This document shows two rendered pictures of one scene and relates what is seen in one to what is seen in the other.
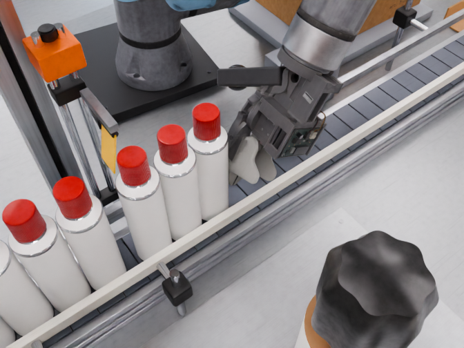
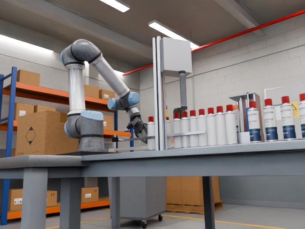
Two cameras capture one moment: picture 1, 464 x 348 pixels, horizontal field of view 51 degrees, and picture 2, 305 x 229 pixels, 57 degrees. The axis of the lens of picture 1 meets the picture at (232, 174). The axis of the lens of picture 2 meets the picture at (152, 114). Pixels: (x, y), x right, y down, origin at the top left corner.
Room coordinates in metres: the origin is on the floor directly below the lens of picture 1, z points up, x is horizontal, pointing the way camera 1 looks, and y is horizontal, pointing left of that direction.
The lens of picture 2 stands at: (0.94, 1.64, 0.77)
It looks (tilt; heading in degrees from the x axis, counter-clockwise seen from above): 11 degrees up; 251
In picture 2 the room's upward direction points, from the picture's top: 2 degrees counter-clockwise
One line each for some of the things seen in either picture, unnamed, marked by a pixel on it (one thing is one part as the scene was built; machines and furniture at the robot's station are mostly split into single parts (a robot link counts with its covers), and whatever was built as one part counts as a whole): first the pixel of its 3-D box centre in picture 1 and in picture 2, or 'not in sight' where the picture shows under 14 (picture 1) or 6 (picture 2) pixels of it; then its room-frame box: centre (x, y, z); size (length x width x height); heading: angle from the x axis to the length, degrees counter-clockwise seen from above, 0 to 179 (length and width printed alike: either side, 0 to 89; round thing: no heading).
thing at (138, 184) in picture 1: (144, 208); (166, 131); (0.34, 0.11, 0.98); 0.05 x 0.05 x 0.20
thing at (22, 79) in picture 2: not in sight; (73, 146); (0.63, -4.24, 1.26); 2.77 x 0.60 x 2.51; 30
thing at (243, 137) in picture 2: not in sight; (245, 120); (0.00, 0.40, 1.01); 0.14 x 0.13 x 0.26; 127
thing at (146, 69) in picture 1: (152, 45); (91, 145); (0.77, 0.15, 0.90); 0.15 x 0.15 x 0.10
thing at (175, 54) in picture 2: not in sight; (174, 58); (0.33, 0.26, 1.38); 0.17 x 0.10 x 0.19; 2
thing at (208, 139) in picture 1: (208, 166); (151, 133); (0.40, 0.03, 0.98); 0.05 x 0.05 x 0.20
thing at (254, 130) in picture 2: not in sight; (253, 122); (0.04, 0.51, 0.98); 0.05 x 0.05 x 0.20
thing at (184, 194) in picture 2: not in sight; (183, 171); (-1.41, -3.50, 0.70); 1.20 x 0.83 x 1.39; 125
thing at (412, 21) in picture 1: (407, 41); not in sight; (0.77, -0.34, 0.91); 0.07 x 0.03 x 0.17; 37
